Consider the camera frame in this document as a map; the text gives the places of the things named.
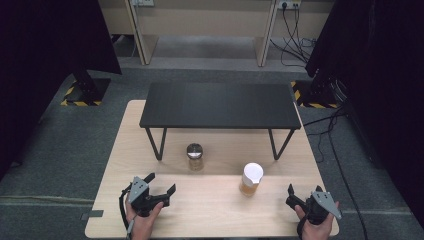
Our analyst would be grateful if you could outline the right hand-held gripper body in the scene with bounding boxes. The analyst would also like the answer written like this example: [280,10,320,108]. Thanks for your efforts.
[304,191,343,225]

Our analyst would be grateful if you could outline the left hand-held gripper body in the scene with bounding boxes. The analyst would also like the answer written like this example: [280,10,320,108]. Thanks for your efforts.
[128,176,171,218]

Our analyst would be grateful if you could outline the glass jar with silver lid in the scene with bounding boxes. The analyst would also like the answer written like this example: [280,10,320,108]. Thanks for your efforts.
[185,143,204,172]

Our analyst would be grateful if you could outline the white paper cup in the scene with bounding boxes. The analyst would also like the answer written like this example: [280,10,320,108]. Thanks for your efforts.
[238,162,264,198]

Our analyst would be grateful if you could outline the small black shelf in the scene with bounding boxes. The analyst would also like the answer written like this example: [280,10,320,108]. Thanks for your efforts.
[139,82,302,162]

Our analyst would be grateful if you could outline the person's right hand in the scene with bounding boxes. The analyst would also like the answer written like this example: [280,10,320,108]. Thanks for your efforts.
[294,200,341,240]

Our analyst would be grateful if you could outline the person's left hand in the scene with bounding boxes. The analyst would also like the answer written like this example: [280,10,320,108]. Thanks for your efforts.
[124,195,165,240]

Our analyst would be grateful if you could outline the black stand with striped base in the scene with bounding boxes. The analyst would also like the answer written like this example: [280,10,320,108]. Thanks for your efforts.
[60,68,113,107]
[290,68,343,109]

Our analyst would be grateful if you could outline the black curtain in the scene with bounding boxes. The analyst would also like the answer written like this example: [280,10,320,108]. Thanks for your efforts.
[0,0,123,181]
[304,0,424,231]

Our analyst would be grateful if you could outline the light wooden desk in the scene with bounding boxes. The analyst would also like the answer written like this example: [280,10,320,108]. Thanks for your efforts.
[98,0,334,68]

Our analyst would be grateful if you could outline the left hand-held gripper cable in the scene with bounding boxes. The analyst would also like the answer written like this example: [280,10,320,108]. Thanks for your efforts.
[118,182,137,240]

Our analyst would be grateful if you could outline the black floor cables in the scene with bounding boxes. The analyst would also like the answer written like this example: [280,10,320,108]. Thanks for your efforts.
[301,106,369,240]

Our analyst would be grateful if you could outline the black cables under desk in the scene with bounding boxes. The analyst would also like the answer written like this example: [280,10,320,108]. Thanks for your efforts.
[269,5,318,68]

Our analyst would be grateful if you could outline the white wall socket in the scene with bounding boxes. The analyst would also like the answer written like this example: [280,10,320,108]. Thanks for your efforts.
[278,0,303,10]

